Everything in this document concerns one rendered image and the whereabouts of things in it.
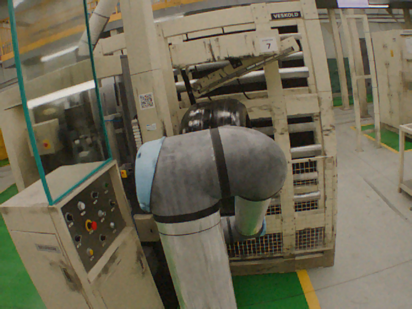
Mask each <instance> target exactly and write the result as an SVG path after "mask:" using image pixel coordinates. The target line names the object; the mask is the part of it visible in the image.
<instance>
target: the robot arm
mask: <svg viewBox="0 0 412 309"><path fill-rule="evenodd" d="M287 172H288V165H287V161H286V157H285V155H284V153H283V150H282V149H281V148H280V146H279V145H278V144H277V143H276V142H275V141H274V140H273V139H271V138H270V137H269V136H267V135H265V134H263V133H261V132H259V131H256V130H254V129H250V128H244V127H240V126H221V127H218V128H214V129H206V130H203V131H196V132H190V133H187V134H180V135H175V136H171V137H162V138H161V139H158V140H153V141H150V142H146V143H144V144H143V145H142V146H141V147H140V148H139V150H138V153H137V157H136V162H135V185H136V191H137V198H138V201H139V203H140V207H141V209H142V210H144V211H147V212H150V211H152V213H153V218H154V221H155V223H156V224H157V226H158V231H159V234H160V238H161V242H162V246H163V249H164V253H165V255H166V260H167V264H168V266H169V270H170V274H171V277H172V281H173V284H174V287H175V291H176V293H177V297H178V301H179V304H180V308H181V309H237V304H236V300H235V294H234V287H233V283H232V277H231V271H230V267H229V260H228V256H227V250H226V244H227V243H232V242H238V241H241V240H247V239H251V238H258V237H260V236H263V235H265V233H266V222H265V214H266V211H267V209H268V206H269V203H270V200H271V198H272V197H273V196H275V195H276V194H277V193H278V192H279V191H280V190H281V188H282V187H283V185H284V182H285V179H286V176H287ZM231 196H235V216H231V217H227V218H221V217H220V212H222V204H221V199H224V198H227V197H231Z"/></svg>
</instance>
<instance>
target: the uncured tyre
mask: <svg viewBox="0 0 412 309"><path fill-rule="evenodd" d="M221 126H240V127H244V128H250V129H252V127H251V121H250V118H249V115H248V112H247V109H246V107H245V105H244V104H242V103H241V102H240V101H238V100H236V99H231V98H228V99H219V100H214V101H206V102H198V103H196V104H194V105H192V106H190V108H189V109H188V110H187V112H186V113H185V114H184V115H183V118H182V120H181V124H180V131H179V135H180V134H187V133H190V132H196V131H203V130H206V129H214V128H218V127H221ZM221 204H222V212H220V214H226V213H235V196H231V197H227V198H224V199H221Z"/></svg>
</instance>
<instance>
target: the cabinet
mask: <svg viewBox="0 0 412 309"><path fill-rule="evenodd" d="M399 80H400V96H401V107H402V125H404V124H411V123H412V70H407V71H399ZM404 133H405V140H407V141H409V142H411V143H412V135H411V134H409V133H407V132H404Z"/></svg>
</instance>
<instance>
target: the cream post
mask: <svg viewBox="0 0 412 309"><path fill-rule="evenodd" d="M120 7H121V16H122V21H123V29H124V37H125V42H126V49H127V54H128V62H129V70H130V74H131V81H132V88H133V92H134V99H135V105H136V109H137V115H138V119H139V125H140V131H141V135H142V140H143V143H146V142H150V141H153V140H158V139H161V138H162V137H171V136H174V133H173V129H172V123H171V119H170V113H169V106H168V102H167V96H166V89H165V85H164V79H163V74H162V69H161V68H162V67H161V60H160V56H159V49H158V42H157V38H156V31H155V23H154V19H153V12H152V7H151V0H120ZM146 93H153V100H154V107H153V108H149V109H143V110H141V109H140V102H139V95H141V94H146ZM154 123H156V129H154V130H150V131H147V126H146V125H147V124H154Z"/></svg>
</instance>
